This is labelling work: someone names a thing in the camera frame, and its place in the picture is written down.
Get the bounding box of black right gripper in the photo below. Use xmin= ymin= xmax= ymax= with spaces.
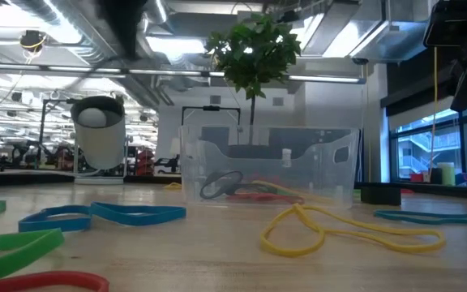
xmin=422 ymin=0 xmax=467 ymax=113

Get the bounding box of teal rubber band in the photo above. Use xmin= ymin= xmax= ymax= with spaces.
xmin=373 ymin=208 xmax=467 ymax=227

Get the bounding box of yellow rubber band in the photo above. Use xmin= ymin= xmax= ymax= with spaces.
xmin=259 ymin=202 xmax=448 ymax=259
xmin=253 ymin=180 xmax=319 ymax=202

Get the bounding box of clear plastic bin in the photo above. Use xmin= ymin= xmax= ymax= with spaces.
xmin=178 ymin=123 xmax=360 ymax=208

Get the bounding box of large window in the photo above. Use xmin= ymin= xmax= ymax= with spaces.
xmin=389 ymin=101 xmax=467 ymax=182

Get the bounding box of pale green cup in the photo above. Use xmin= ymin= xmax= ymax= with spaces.
xmin=437 ymin=161 xmax=456 ymax=187

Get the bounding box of green plant in black pot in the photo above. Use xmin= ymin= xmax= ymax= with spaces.
xmin=204 ymin=11 xmax=302 ymax=159

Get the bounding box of long ceiling light bar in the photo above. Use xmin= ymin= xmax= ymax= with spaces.
xmin=0 ymin=62 xmax=367 ymax=85

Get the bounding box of red equipment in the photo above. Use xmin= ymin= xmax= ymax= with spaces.
xmin=135 ymin=148 xmax=156 ymax=176

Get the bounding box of black ceiling fixture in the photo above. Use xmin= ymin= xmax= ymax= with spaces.
xmin=19 ymin=29 xmax=49 ymax=54

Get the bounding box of silver box duct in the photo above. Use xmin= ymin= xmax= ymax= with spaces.
xmin=298 ymin=0 xmax=433 ymax=64

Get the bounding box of silver round duct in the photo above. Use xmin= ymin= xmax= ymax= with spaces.
xmin=10 ymin=0 xmax=169 ymax=106

